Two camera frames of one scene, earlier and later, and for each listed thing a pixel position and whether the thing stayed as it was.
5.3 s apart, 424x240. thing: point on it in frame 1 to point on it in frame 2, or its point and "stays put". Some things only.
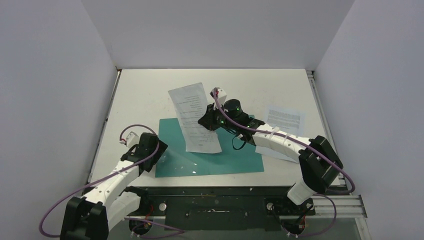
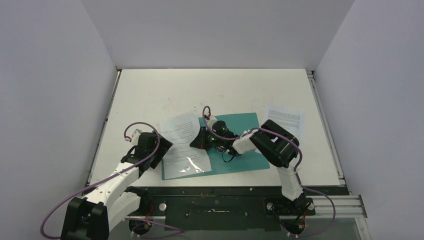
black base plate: (220, 208) stays put
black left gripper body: (157, 156) stays put
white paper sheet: (290, 118) stays put
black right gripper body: (208, 118) to (200, 138)
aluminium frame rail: (340, 204) stays put
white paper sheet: (190, 102) to (182, 159)
